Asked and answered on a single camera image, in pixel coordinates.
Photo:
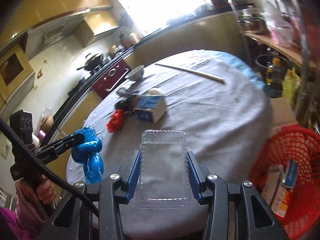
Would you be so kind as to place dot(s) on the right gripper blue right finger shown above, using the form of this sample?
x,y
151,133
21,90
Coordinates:
x,y
196,177

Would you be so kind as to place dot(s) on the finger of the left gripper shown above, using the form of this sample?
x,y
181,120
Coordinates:
x,y
62,145

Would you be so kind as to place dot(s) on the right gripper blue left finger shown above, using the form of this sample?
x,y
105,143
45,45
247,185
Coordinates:
x,y
132,175

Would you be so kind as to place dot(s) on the clear plastic tray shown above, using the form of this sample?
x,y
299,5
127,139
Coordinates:
x,y
163,182

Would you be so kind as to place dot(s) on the blue plastic bag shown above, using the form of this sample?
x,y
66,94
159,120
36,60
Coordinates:
x,y
88,154

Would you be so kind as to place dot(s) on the red plastic bag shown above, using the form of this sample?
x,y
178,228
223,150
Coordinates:
x,y
116,121

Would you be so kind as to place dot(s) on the blue white tissue box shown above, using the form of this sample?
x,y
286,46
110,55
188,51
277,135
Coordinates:
x,y
151,107

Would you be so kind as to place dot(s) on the black plastic bag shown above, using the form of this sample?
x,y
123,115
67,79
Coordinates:
x,y
131,98

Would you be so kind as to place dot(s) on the long white carton box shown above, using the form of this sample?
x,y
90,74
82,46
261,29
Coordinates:
x,y
275,193

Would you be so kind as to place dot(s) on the blue foil snack packet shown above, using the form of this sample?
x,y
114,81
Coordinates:
x,y
290,175

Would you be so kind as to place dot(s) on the person left hand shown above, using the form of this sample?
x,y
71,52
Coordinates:
x,y
44,193

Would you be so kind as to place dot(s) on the clay pot on counter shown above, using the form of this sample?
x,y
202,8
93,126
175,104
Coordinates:
x,y
46,123

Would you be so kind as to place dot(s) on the grey tablecloth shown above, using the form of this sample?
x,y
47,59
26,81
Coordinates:
x,y
225,124

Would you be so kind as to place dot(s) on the red built-in oven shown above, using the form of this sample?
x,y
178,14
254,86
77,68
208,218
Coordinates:
x,y
111,79

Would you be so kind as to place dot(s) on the black wok on stove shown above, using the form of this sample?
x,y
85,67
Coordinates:
x,y
92,62

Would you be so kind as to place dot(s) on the long wooden stick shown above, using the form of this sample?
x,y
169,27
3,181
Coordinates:
x,y
195,72

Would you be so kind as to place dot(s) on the cardboard box on floor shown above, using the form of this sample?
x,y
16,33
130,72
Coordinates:
x,y
283,115

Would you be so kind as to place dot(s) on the white ceramic bowl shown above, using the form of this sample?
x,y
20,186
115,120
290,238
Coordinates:
x,y
135,74

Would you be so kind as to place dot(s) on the range hood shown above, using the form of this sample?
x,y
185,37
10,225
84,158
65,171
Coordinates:
x,y
47,34

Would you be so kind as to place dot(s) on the red plastic basket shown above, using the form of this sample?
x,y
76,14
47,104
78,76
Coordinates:
x,y
301,145

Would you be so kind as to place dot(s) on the cooking oil bottle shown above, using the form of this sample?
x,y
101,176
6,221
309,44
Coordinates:
x,y
275,74

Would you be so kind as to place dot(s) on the metal storage shelf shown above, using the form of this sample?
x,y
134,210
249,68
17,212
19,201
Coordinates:
x,y
289,28

